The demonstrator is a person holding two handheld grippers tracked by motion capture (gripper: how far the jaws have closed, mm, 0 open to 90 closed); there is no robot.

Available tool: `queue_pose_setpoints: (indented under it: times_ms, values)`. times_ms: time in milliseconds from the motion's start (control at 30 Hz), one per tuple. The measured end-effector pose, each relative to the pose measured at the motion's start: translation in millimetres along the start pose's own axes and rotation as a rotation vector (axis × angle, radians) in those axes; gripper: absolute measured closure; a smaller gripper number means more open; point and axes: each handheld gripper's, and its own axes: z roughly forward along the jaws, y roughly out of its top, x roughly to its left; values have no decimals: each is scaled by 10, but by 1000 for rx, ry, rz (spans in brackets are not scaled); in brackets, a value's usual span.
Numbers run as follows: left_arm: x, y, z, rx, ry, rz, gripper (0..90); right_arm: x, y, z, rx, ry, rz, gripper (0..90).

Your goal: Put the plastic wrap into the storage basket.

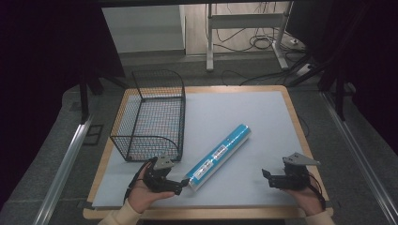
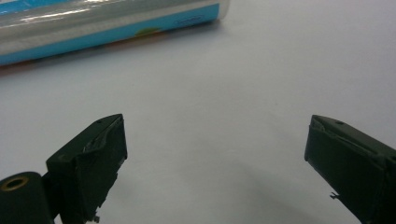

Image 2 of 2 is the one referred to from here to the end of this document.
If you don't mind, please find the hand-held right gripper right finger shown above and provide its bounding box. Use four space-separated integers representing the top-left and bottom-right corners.
304 114 396 224

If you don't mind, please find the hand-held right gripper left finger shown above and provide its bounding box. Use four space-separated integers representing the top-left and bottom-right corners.
45 113 129 224

